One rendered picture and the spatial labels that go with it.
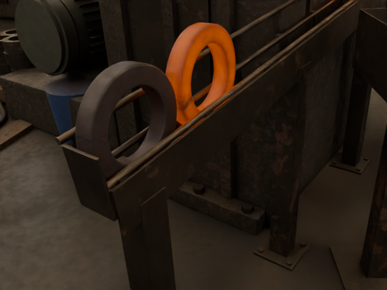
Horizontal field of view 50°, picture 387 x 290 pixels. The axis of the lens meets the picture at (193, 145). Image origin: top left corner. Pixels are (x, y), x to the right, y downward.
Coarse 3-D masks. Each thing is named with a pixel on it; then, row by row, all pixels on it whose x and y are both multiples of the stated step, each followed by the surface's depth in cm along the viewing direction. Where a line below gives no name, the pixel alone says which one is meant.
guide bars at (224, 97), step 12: (336, 12) 109; (324, 24) 104; (288, 48) 91; (276, 60) 87; (252, 72) 82; (240, 84) 78; (228, 96) 75; (204, 108) 71; (192, 120) 68; (180, 132) 66; (156, 144) 63; (144, 156) 61; (132, 168) 59; (108, 180) 57; (120, 180) 57
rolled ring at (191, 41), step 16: (192, 32) 67; (208, 32) 69; (224, 32) 73; (176, 48) 66; (192, 48) 66; (224, 48) 74; (176, 64) 65; (192, 64) 67; (224, 64) 77; (176, 80) 65; (224, 80) 78; (176, 96) 66; (208, 96) 78; (192, 112) 70
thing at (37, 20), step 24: (24, 0) 183; (48, 0) 177; (72, 0) 186; (96, 0) 194; (24, 24) 191; (48, 24) 179; (72, 24) 181; (96, 24) 191; (24, 48) 199; (48, 48) 187; (72, 48) 183; (96, 48) 197; (24, 72) 221; (48, 72) 195; (72, 72) 210; (96, 72) 202; (24, 96) 210; (24, 120) 220; (48, 120) 205; (72, 120) 191; (120, 144) 178
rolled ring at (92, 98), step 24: (120, 72) 55; (144, 72) 59; (96, 96) 54; (120, 96) 56; (168, 96) 65; (96, 120) 53; (168, 120) 66; (96, 144) 55; (144, 144) 67; (168, 144) 68; (120, 168) 60
